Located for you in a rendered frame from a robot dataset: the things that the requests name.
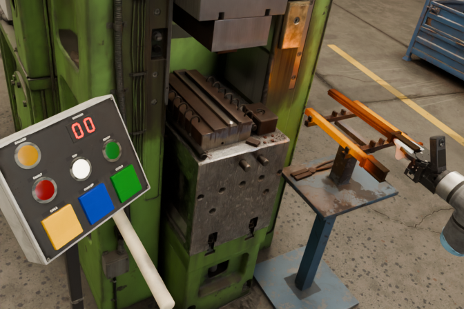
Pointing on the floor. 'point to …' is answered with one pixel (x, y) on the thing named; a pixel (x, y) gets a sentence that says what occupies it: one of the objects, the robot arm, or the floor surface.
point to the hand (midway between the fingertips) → (399, 138)
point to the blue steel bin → (440, 35)
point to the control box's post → (74, 276)
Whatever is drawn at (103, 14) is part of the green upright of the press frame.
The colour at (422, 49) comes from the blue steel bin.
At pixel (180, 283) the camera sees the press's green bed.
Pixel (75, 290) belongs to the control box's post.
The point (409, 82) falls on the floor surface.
